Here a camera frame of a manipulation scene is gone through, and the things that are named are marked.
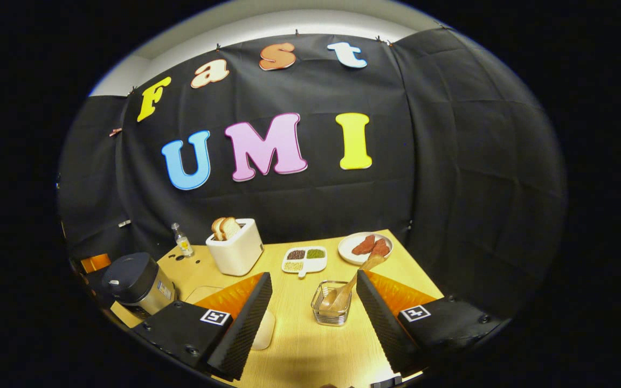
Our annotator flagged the white divided bean dish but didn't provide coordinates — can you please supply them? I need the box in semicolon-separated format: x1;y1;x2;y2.
281;246;328;278

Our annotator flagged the clear chopstick holder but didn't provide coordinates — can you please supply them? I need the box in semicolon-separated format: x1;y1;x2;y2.
310;280;352;327

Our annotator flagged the small glass bottle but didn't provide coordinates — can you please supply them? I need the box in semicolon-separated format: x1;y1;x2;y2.
171;223;195;258

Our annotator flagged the dark grey rice cooker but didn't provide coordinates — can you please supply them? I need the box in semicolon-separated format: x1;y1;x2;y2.
101;252;177;318

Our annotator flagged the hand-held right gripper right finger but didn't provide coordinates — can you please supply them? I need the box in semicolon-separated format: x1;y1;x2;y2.
356;269;502;378

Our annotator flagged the white rice container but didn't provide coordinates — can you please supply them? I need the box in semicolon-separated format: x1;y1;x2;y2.
184;286;276;351

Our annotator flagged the white toaster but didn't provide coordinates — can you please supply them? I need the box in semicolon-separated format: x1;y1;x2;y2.
205;218;264;276

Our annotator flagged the white round plate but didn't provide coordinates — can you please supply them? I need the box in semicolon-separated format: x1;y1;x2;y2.
338;232;394;266

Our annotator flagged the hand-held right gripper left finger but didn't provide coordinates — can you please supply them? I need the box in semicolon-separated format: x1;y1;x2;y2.
133;271;273;380

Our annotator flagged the wooden spoon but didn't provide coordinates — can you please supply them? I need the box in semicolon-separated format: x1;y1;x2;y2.
320;253;385;312

